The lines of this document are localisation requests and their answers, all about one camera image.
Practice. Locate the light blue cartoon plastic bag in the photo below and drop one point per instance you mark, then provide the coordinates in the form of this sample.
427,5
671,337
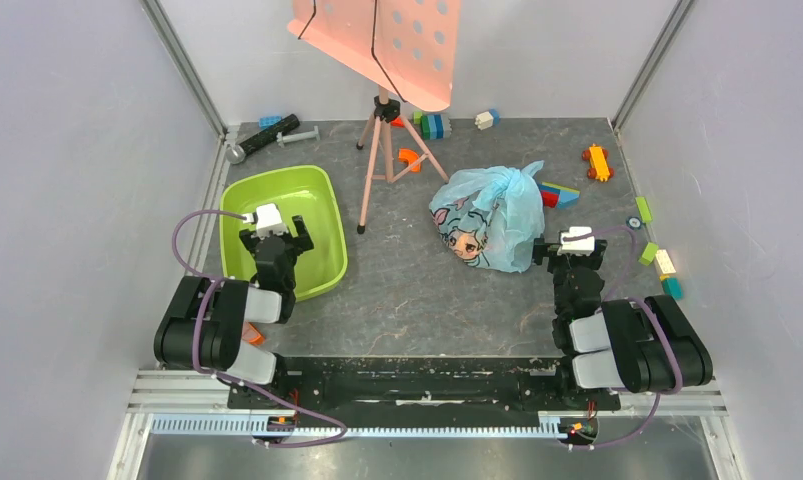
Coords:
490,217

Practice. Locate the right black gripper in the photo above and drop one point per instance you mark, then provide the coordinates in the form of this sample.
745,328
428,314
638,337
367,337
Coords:
569,257

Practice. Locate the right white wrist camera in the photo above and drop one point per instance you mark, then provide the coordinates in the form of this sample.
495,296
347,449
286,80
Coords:
576,240

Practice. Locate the small round blue wheel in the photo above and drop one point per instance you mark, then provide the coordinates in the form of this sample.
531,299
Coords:
635,223

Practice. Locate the green plastic basin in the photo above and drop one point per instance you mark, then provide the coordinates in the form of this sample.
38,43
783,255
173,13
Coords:
294,210

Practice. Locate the white blue toy brick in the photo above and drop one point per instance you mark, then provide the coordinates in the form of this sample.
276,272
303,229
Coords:
487,119

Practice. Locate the pink tripod stand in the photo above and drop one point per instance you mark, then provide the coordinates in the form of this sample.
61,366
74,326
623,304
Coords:
381,159

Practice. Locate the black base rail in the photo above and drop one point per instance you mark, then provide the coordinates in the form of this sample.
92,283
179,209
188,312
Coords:
434,392

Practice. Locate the orange half round toy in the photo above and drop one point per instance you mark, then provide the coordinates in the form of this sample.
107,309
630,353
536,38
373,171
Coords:
252,335

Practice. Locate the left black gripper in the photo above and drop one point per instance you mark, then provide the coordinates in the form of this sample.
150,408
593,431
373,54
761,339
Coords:
302,242

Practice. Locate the black microphone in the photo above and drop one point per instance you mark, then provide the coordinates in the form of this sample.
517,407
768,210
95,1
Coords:
239,151

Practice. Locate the green blue brick stack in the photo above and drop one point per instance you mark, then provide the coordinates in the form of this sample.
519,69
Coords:
432,126

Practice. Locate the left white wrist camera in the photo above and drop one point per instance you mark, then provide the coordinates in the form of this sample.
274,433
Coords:
266,220

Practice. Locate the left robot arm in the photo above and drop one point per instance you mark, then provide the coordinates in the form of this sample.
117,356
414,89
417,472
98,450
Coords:
204,322

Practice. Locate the pink perforated board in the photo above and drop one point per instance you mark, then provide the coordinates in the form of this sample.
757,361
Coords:
407,47

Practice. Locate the red blue wedge blocks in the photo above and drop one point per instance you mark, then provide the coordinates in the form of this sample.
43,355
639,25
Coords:
557,196

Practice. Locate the green small brick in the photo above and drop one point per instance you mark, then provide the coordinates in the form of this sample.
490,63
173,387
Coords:
648,254

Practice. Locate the grey plastic syringe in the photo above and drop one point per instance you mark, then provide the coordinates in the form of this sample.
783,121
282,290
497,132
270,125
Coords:
283,140

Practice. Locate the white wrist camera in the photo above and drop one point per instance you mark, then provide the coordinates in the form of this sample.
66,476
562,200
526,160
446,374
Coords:
266,220
576,240

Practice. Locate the white yellow teal bricks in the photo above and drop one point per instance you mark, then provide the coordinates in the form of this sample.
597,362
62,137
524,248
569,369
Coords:
668,274

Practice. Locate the green flat brick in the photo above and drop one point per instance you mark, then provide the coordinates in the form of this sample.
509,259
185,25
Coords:
644,210

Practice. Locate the orange curved toy piece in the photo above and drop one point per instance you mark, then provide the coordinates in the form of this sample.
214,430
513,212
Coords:
411,160

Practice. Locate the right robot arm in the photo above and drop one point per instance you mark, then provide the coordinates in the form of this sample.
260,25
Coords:
629,345

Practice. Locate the orange yellow toy car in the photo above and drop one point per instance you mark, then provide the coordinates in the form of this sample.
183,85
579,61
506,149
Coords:
596,158

